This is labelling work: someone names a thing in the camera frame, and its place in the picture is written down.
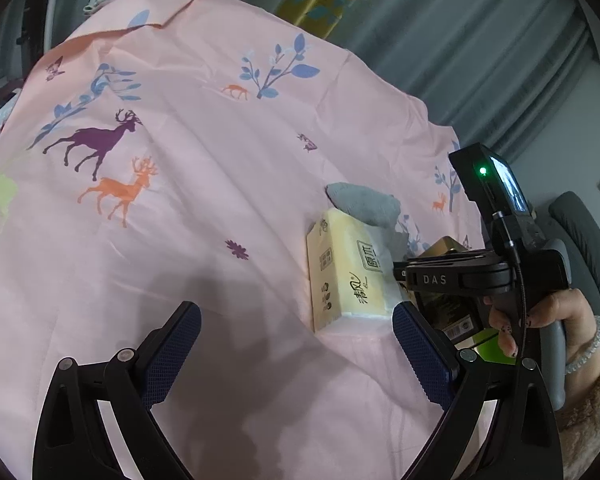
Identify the person's right hand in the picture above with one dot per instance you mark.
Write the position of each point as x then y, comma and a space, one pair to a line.
572, 312

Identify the pink deer print bed sheet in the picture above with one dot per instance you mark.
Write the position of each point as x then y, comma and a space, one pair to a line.
205, 160

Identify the grey sofa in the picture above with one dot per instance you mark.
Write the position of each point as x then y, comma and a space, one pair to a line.
595, 250

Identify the green object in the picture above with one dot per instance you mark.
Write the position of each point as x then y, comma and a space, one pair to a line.
490, 346

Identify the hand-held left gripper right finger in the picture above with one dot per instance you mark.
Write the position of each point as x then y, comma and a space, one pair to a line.
420, 355

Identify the yellow tissue pack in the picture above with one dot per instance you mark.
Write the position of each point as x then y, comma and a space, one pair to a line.
345, 270

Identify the grey curtain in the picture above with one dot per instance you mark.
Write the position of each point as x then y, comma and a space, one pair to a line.
480, 35

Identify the black and gold box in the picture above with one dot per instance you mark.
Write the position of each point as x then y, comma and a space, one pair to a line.
445, 312

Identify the grey soft cloth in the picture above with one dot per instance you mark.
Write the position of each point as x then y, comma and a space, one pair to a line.
365, 202

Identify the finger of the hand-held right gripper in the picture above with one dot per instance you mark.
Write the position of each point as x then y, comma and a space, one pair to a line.
402, 266

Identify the dark furniture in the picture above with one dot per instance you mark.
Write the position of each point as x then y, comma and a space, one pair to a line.
36, 15

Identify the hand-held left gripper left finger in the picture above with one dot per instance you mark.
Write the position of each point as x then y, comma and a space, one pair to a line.
172, 350

